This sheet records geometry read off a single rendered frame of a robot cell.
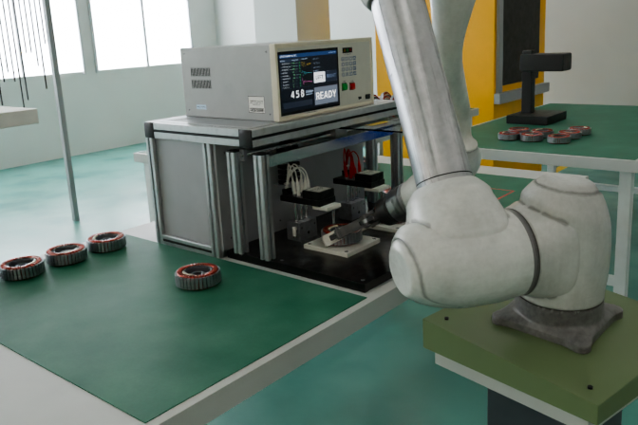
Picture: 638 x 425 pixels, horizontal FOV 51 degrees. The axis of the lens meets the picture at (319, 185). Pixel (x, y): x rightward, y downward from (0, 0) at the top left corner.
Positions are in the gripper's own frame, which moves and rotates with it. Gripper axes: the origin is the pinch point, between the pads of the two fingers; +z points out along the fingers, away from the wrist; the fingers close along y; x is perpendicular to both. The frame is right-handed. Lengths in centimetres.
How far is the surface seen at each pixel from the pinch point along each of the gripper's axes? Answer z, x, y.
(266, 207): 2.1, -13.8, 19.8
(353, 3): 301, -268, -529
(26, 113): 16, -54, 63
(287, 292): -3.1, 8.0, 29.8
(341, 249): -2.6, 4.0, 5.9
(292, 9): 209, -202, -295
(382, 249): -8.2, 8.5, -2.6
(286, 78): -9.5, -43.4, 4.8
